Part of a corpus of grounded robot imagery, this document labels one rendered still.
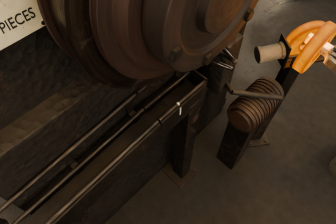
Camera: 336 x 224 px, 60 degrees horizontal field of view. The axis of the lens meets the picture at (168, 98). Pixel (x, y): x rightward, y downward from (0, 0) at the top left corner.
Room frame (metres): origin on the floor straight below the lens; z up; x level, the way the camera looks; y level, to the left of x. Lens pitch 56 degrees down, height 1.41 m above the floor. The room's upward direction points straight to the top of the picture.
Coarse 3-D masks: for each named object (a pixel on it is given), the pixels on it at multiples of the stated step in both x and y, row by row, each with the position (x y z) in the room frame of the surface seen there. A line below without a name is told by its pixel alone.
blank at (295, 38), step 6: (306, 24) 0.72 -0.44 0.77; (312, 24) 0.71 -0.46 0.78; (318, 24) 0.71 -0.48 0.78; (294, 30) 0.72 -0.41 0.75; (300, 30) 0.70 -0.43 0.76; (306, 30) 0.70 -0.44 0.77; (312, 30) 0.70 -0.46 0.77; (288, 36) 0.71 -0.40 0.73; (294, 36) 0.70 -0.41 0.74; (300, 36) 0.69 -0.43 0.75; (306, 36) 0.69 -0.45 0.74; (288, 42) 0.70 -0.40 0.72; (294, 42) 0.69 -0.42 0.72; (300, 42) 0.69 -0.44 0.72; (294, 48) 0.69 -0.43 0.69; (300, 48) 0.70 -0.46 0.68
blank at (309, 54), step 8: (328, 24) 0.57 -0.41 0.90; (320, 32) 0.55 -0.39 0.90; (328, 32) 0.55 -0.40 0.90; (312, 40) 0.53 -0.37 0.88; (320, 40) 0.53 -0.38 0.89; (328, 40) 0.57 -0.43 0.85; (304, 48) 0.53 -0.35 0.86; (312, 48) 0.52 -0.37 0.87; (320, 48) 0.53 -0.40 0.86; (304, 56) 0.51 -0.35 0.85; (312, 56) 0.51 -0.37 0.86; (296, 64) 0.52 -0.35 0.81; (304, 64) 0.50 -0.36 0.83
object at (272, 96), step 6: (228, 84) 0.60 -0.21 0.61; (228, 90) 0.58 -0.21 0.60; (234, 90) 0.58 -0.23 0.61; (240, 90) 0.59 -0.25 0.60; (252, 96) 0.58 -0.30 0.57; (258, 96) 0.58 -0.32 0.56; (264, 96) 0.58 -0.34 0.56; (270, 96) 0.58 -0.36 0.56; (276, 96) 0.58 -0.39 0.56; (282, 96) 0.59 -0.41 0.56
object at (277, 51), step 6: (282, 42) 0.71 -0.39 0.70; (258, 48) 0.69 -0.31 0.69; (264, 48) 0.69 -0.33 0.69; (270, 48) 0.69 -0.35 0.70; (276, 48) 0.69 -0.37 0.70; (282, 48) 0.69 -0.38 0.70; (258, 54) 0.68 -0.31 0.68; (264, 54) 0.67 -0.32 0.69; (270, 54) 0.67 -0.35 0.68; (276, 54) 0.67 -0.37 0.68; (282, 54) 0.67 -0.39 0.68; (258, 60) 0.67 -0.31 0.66; (264, 60) 0.66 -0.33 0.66
